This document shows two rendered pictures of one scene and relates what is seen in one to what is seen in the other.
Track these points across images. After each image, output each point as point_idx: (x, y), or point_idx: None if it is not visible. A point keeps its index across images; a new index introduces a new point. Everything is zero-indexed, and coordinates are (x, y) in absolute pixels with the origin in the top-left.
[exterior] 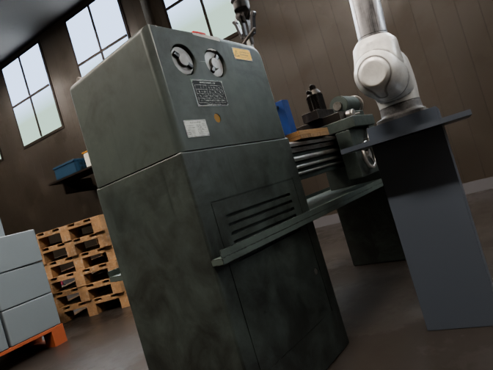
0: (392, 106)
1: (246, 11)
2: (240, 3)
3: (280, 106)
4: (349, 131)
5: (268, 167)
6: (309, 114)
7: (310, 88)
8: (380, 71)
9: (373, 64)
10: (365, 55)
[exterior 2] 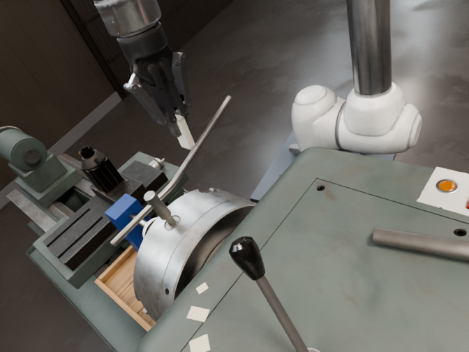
0: (340, 149)
1: (169, 55)
2: (164, 36)
3: (137, 211)
4: (183, 188)
5: None
6: (133, 194)
7: (88, 153)
8: (419, 128)
9: (419, 123)
10: (412, 114)
